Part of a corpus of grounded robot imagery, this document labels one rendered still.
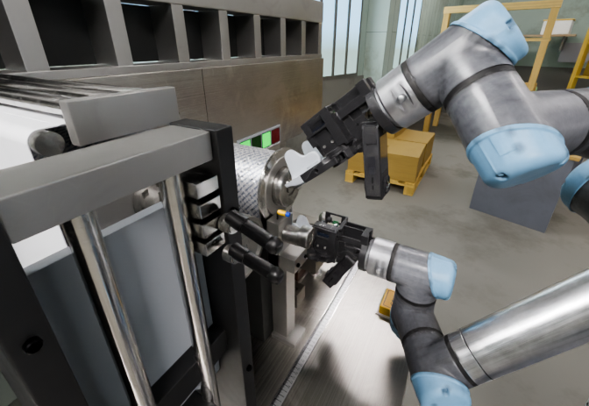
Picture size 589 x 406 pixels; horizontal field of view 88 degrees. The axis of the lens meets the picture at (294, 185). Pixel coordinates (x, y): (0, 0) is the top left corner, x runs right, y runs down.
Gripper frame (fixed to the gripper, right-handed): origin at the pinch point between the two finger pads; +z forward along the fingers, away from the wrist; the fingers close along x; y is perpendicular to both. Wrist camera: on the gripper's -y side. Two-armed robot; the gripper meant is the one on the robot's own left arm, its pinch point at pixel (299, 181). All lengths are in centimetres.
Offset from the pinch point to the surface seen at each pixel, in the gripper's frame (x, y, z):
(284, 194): 1.2, -0.4, 3.5
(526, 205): -263, -137, 3
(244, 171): 3.8, 7.1, 6.1
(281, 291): 4.0, -16.7, 16.2
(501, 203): -268, -130, 19
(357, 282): -21.1, -32.9, 18.7
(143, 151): 32.9, 7.9, -16.5
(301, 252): 2.1, -11.5, 7.5
